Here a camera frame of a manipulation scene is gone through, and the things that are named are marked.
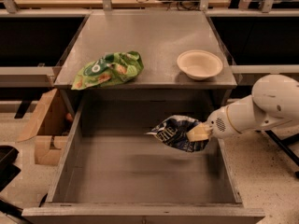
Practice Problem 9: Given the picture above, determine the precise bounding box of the white paper bowl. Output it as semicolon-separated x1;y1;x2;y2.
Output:
177;50;223;80

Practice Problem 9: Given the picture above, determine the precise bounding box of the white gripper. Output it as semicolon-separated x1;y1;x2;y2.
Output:
186;106;233;142

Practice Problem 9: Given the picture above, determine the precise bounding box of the open grey top drawer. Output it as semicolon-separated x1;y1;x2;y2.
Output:
23;90;264;224

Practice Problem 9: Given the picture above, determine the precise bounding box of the green chip bag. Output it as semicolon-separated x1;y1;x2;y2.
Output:
72;51;144;91

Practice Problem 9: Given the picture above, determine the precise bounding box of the cardboard box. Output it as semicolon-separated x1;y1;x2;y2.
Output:
17;89;74;166

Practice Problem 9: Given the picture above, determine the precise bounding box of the black stand leg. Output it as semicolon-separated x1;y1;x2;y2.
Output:
265;130;299;166

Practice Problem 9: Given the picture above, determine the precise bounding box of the blue chip bag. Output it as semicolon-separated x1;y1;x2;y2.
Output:
148;115;209;152

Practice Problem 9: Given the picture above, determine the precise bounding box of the grey cabinet with top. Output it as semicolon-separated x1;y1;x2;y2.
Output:
55;9;236;118

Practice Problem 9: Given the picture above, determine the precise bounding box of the black object at left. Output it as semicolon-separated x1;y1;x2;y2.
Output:
0;146;32;224

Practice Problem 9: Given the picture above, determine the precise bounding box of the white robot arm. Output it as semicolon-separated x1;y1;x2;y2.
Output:
187;75;299;142

